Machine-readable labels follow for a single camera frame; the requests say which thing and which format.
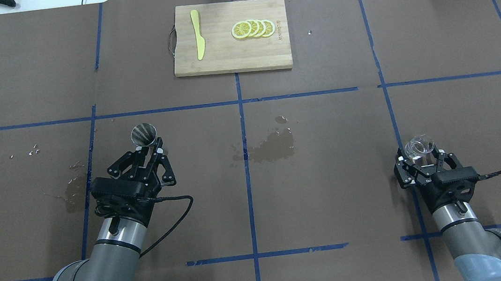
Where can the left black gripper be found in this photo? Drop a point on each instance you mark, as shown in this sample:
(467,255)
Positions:
(155,181)

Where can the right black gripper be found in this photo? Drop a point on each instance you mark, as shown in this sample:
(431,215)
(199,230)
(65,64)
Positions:
(424,178)

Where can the clear glass cup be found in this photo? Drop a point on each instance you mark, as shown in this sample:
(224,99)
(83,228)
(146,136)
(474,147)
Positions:
(419,146)

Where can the steel jigger measuring cup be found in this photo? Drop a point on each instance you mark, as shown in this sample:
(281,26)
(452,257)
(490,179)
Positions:
(144,135)

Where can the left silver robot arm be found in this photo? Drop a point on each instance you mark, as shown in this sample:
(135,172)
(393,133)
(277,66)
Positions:
(119,244)

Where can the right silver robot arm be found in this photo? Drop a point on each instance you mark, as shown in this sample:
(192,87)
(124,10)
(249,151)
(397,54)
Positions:
(475,250)

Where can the yellow plastic knife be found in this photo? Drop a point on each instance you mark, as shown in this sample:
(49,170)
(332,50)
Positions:
(200,41)

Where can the bamboo cutting board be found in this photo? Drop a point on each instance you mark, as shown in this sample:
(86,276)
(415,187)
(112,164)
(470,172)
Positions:
(267,48)

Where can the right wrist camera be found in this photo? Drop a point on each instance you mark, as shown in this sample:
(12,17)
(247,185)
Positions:
(449,177)

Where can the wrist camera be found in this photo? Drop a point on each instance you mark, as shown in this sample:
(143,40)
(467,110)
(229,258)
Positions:
(125,189)
(449,177)

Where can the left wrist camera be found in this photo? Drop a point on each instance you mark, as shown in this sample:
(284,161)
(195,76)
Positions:
(125,189)

